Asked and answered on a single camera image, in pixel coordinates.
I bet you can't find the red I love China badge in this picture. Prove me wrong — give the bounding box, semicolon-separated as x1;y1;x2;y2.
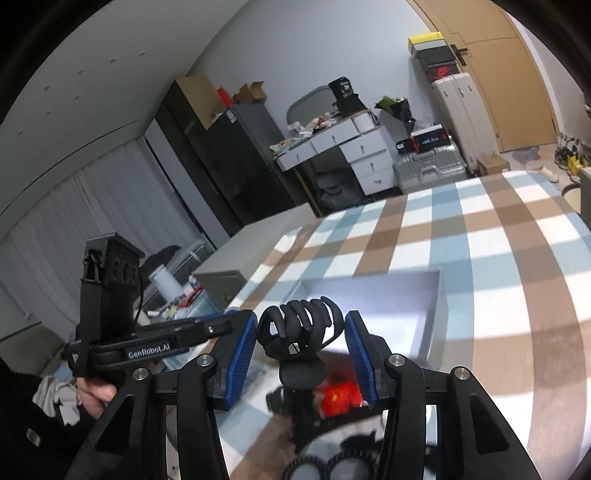
315;381;363;418

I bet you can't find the person's left hand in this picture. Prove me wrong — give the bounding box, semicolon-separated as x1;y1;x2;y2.
76;377;117;420

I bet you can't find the grey left side cabinet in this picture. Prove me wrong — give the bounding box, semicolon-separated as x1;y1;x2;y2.
194;203;317;310

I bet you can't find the grey cabinet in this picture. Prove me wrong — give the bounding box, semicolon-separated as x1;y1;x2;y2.
194;203;317;310
579;167;591;224

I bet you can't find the silver cardboard box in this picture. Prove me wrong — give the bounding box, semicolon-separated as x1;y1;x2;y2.
287;269;448;369

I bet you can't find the white curtain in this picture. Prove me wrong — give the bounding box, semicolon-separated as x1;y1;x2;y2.
1;139;198;339

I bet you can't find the dark tall wardrobe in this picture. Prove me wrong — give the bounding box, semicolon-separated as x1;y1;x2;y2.
155;74;307;236

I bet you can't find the plaid checked tablecloth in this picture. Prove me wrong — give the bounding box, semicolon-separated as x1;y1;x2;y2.
230;171;590;479

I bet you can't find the silver lying suitcase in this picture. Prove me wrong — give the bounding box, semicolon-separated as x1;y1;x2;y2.
394;144;468;194

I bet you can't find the white drawer desk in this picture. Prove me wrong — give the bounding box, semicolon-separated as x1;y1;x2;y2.
276;110;398;196

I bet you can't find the black red box on suitcase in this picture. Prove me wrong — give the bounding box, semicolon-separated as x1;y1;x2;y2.
396;125;451;154

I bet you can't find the small cardboard box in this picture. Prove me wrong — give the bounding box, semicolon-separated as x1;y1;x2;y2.
477;154;511;176

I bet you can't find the cardboard box on wardrobe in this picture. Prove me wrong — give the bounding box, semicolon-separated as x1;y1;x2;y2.
232;81;266;105

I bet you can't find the grey oval mirror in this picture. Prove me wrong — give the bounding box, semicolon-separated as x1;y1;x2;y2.
286;85;335;132

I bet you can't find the green black flower bouquet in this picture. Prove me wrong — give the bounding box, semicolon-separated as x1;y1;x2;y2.
375;96;413;122

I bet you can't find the beige slipper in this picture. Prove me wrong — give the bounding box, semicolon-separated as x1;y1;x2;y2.
526;160;559;184

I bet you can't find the white upright suitcase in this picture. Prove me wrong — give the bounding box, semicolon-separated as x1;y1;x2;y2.
432;73;499;173

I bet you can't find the grey right side cabinet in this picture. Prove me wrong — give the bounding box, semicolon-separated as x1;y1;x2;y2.
579;167;591;224

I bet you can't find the black red shoe box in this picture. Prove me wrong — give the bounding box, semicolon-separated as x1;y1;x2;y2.
417;45;460;83

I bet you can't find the yellow lid shoe box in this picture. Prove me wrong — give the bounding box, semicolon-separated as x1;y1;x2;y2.
408;31;447;58

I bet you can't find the wooden door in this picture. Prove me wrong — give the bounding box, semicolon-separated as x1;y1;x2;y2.
411;0;557;152

